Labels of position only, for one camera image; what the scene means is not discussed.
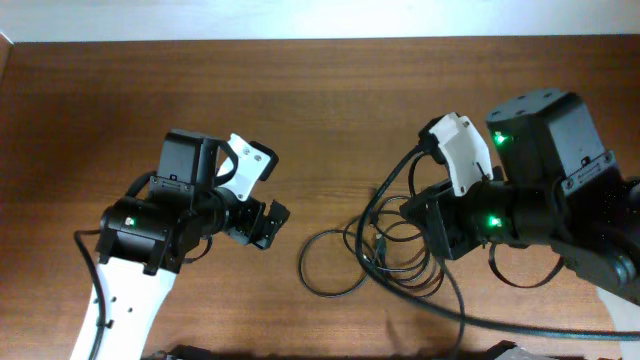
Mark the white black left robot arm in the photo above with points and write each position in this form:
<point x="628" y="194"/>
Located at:
<point x="201" y="187"/>

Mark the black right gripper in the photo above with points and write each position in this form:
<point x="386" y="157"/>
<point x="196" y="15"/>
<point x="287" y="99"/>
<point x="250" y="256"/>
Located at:
<point x="445" y="220"/>

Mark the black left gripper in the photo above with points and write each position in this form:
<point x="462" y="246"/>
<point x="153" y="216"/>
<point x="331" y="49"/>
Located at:
<point x="257" y="223"/>

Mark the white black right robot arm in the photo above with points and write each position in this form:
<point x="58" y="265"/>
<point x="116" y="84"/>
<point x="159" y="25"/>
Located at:
<point x="543" y="178"/>

